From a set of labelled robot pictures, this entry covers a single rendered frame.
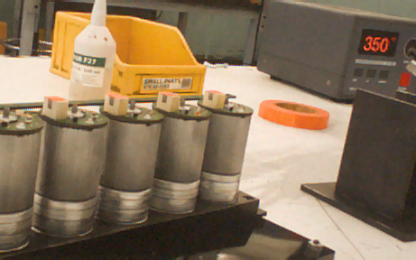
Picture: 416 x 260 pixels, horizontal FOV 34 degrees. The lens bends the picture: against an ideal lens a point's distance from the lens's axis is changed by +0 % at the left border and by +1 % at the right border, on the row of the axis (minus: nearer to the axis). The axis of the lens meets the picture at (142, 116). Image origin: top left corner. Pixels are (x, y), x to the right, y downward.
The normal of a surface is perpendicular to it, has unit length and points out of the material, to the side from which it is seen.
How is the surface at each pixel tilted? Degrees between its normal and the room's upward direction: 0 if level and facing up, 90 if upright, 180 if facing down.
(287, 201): 0
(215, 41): 90
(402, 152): 90
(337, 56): 90
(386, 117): 90
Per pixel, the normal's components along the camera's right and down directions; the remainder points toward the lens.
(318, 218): 0.14, -0.96
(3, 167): 0.26, 0.26
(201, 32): 0.56, 0.26
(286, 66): -0.89, -0.03
